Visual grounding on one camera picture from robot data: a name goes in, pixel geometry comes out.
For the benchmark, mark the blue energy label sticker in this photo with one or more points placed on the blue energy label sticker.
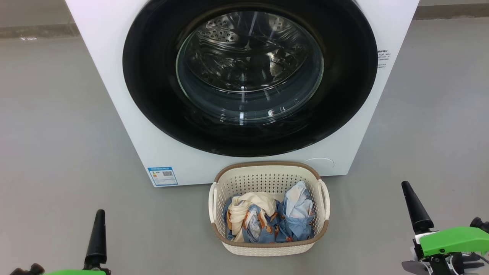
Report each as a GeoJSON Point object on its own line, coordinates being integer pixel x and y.
{"type": "Point", "coordinates": [162, 176]}

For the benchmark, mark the white front-load washing machine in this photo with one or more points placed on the white front-load washing machine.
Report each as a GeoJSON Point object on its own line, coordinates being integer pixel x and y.
{"type": "Point", "coordinates": [114, 114]}

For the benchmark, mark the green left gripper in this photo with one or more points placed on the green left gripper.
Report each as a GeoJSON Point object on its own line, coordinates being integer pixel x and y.
{"type": "Point", "coordinates": [76, 272]}

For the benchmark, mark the blue printed garment cream lining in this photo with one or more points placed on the blue printed garment cream lining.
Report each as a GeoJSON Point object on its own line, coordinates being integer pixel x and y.
{"type": "Point", "coordinates": [250, 202]}

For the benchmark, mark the stainless steel washing machine drum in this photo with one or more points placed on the stainless steel washing machine drum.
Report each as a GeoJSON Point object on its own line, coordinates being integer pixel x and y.
{"type": "Point", "coordinates": [237, 38]}

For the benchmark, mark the small printed text sticker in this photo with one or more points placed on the small printed text sticker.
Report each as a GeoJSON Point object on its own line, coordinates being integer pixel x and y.
{"type": "Point", "coordinates": [382, 57]}

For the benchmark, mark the washing machine glass door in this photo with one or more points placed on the washing machine glass door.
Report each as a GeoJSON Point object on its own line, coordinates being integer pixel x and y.
{"type": "Point", "coordinates": [153, 95]}

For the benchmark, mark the cream laundry basket brown rim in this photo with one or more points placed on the cream laundry basket brown rim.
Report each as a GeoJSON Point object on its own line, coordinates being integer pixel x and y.
{"type": "Point", "coordinates": [267, 175]}

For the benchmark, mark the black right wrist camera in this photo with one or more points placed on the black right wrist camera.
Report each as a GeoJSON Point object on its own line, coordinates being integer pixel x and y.
{"type": "Point", "coordinates": [480, 224]}

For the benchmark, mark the blue printed garment pale lining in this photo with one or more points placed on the blue printed garment pale lining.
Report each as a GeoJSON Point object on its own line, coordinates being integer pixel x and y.
{"type": "Point", "coordinates": [296, 221]}

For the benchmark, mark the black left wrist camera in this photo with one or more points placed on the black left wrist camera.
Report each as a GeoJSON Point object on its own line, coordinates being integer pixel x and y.
{"type": "Point", "coordinates": [26, 270]}

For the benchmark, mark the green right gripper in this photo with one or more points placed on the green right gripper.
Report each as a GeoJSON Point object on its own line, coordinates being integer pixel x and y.
{"type": "Point", "coordinates": [454, 240]}

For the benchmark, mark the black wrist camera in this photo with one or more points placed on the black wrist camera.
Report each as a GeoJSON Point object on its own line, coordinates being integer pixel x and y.
{"type": "Point", "coordinates": [26, 270]}
{"type": "Point", "coordinates": [480, 224]}

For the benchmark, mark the round white filter cover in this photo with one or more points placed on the round white filter cover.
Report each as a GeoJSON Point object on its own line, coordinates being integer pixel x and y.
{"type": "Point", "coordinates": [319, 163]}

